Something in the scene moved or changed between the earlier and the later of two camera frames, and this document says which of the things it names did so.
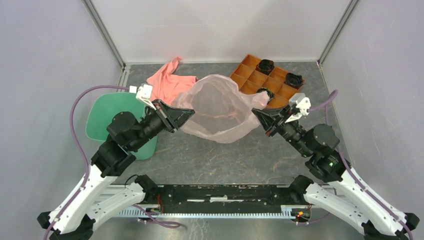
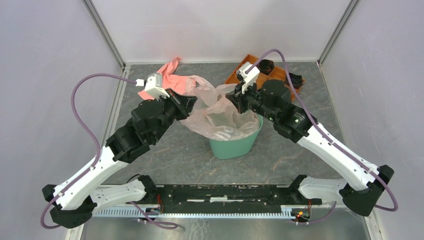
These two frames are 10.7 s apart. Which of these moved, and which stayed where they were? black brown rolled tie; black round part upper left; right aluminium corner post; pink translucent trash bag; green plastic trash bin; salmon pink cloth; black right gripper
Moved: pink translucent trash bag; green plastic trash bin; black right gripper
Stayed: black brown rolled tie; black round part upper left; salmon pink cloth; right aluminium corner post
